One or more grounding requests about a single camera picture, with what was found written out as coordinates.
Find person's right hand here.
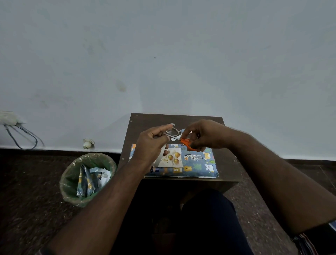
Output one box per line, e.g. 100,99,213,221
181,119,234,152

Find person's left hand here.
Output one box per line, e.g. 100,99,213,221
130,124,174,169

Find orange handled scissors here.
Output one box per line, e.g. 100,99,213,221
162,132,198,152

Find clear adhesive tape roll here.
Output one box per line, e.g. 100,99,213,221
165,123,185,137

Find person's right forearm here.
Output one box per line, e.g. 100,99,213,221
228,126,336,235

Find person's left forearm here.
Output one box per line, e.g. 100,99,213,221
47,158,154,255

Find gold balloon greeting card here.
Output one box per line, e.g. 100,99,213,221
153,147,184,168

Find animal print wrapped gift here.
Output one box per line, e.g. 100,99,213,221
128,143,219,179

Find small brown wooden table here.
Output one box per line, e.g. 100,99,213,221
117,113,243,194

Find wrapping paper scraps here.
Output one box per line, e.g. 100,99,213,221
76,165,112,198

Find green lined trash bin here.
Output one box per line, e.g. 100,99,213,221
59,153,117,208

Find person's dark trouser leg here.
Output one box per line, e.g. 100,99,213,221
180,189,254,255

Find person's striped shirt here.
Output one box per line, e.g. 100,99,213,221
291,220,336,255

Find dark electrical cables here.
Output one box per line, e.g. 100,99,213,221
3,123,45,150

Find white wall socket box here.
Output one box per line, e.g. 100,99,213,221
0,111,27,127

